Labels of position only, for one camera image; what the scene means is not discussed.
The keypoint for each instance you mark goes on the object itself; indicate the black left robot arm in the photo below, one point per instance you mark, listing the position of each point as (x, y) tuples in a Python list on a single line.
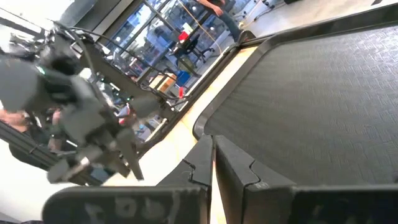
[(18, 84)]

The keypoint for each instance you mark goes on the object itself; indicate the black textured serving tray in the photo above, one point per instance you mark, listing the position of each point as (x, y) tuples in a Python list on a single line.
[(311, 109)]

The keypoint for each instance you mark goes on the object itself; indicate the blue bin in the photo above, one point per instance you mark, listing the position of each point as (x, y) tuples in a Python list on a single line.
[(183, 78)]

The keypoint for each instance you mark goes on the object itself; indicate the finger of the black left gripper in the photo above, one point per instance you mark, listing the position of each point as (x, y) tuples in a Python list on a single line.
[(132, 155)]

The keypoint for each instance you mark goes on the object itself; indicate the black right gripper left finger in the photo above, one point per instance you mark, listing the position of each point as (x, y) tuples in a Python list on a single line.
[(199, 165)]

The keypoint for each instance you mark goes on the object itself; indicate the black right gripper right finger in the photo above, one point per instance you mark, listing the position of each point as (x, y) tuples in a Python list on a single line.
[(233, 168)]

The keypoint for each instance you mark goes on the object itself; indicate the red box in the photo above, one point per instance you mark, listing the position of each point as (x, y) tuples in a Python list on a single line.
[(183, 36)]

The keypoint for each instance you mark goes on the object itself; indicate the black office chair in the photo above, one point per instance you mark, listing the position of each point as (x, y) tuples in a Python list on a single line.
[(191, 46)]

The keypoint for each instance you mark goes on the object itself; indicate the person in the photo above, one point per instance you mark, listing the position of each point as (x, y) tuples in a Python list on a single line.
[(15, 119), (231, 25)]

